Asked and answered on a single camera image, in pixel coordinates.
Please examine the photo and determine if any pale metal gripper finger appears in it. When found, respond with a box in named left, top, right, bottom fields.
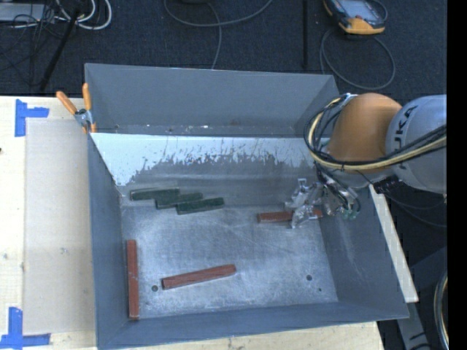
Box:
left=290, top=205, right=323, bottom=230
left=284, top=178, right=317, bottom=211

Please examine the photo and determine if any red-brown flat block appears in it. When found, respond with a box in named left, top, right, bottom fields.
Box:
left=256, top=209, right=324, bottom=225
left=126, top=239, right=141, bottom=321
left=161, top=263, right=237, bottom=291

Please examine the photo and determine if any grey metal bin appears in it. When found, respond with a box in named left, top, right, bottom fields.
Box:
left=83, top=63, right=411, bottom=350

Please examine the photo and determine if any dark green flat block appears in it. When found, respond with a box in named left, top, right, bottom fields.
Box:
left=176, top=197, right=225, bottom=216
left=155, top=192, right=204, bottom=210
left=130, top=187, right=182, bottom=201

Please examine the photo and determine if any pale wood flat board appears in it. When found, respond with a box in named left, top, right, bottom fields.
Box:
left=22, top=117, right=96, bottom=337

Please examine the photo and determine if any black cylinder on white bracket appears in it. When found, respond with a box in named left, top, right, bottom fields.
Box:
left=371, top=176, right=405, bottom=195

